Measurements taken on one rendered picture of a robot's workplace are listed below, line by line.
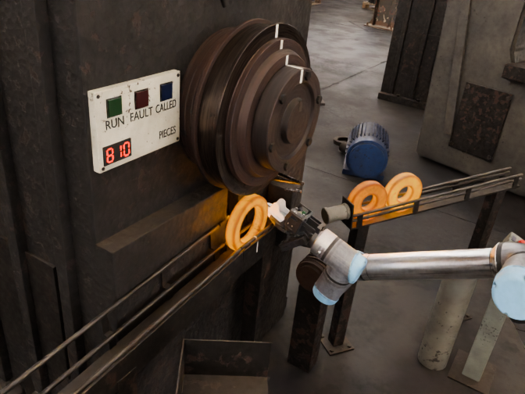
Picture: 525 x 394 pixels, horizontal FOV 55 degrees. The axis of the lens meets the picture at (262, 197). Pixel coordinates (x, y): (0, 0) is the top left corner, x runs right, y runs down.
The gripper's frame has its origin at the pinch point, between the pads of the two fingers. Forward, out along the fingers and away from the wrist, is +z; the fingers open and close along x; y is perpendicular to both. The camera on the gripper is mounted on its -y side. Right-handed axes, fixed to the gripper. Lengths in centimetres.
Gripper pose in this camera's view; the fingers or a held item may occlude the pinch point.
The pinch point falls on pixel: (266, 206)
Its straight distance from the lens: 165.8
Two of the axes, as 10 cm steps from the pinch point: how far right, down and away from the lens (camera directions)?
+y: 3.4, -7.3, -5.9
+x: -5.4, 3.6, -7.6
